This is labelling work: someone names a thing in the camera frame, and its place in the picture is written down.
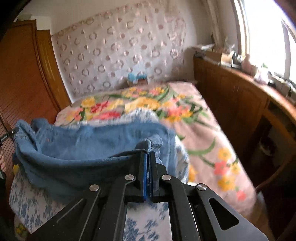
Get wooden side cabinet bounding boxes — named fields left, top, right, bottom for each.
left=193, top=57, right=295, bottom=191

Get person's left hand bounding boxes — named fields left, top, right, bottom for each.
left=0, top=154, right=6, bottom=172

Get clutter on cabinet top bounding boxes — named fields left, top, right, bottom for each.
left=192, top=44, right=295, bottom=104

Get blue denim jeans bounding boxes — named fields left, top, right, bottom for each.
left=14, top=118, right=177, bottom=202

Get blue floral white quilt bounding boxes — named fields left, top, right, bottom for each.
left=9, top=108, right=172, bottom=240

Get white circle-pattern curtain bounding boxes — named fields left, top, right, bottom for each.
left=52, top=1, right=186, bottom=101

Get window with bright light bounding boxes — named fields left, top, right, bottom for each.
left=233, top=1, right=295, bottom=81

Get wooden slatted wardrobe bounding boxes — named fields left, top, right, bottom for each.
left=1, top=20, right=70, bottom=134

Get colourful floral bed sheet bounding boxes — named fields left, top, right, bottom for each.
left=55, top=82, right=257, bottom=216

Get cardboard box with blue cloth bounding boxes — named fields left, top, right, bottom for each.
left=126, top=73, right=148, bottom=87

